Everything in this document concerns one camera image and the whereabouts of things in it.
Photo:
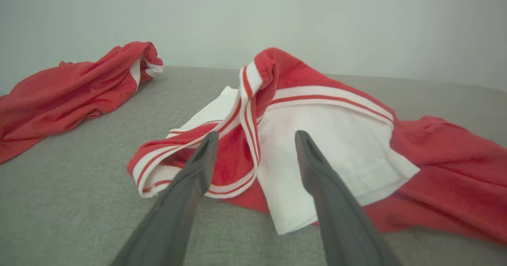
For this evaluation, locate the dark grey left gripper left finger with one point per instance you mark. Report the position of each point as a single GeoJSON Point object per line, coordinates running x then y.
{"type": "Point", "coordinates": [174, 210]}

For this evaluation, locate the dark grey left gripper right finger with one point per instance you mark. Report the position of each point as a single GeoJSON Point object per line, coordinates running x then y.
{"type": "Point", "coordinates": [336, 210]}

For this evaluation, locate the red and white sleeveless top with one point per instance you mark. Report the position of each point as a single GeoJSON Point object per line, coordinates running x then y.
{"type": "Point", "coordinates": [340, 139]}

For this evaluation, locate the red shorts with white stripe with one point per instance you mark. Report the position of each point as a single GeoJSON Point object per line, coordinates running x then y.
{"type": "Point", "coordinates": [67, 95]}

